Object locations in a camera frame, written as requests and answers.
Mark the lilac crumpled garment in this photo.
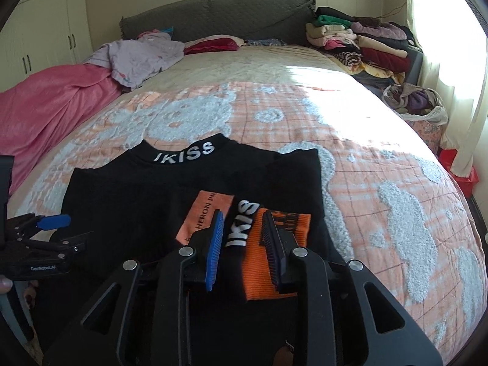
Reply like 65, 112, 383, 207
85, 31, 185, 91

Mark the pile of folded clothes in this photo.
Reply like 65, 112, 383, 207
306, 7, 423, 90

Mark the red pillow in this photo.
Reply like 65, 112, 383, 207
184, 35, 246, 55

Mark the cream wardrobe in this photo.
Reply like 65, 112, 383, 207
1, 0, 93, 91

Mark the black IKISS sweatshirt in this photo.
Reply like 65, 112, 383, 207
34, 133, 344, 366

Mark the cream curtain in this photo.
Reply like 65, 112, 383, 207
407, 0, 487, 178

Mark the left hand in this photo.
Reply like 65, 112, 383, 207
0, 275, 13, 295

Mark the dark grey quilted headboard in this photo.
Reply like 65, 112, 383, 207
119, 0, 316, 45

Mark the floral laundry basket with clothes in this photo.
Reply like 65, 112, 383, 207
381, 83, 448, 155

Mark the pink blanket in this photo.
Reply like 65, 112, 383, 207
1, 64, 122, 193

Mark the red plastic box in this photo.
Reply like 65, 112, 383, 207
437, 148, 480, 199

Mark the orange plaid bedspread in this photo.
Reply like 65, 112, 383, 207
9, 46, 487, 362

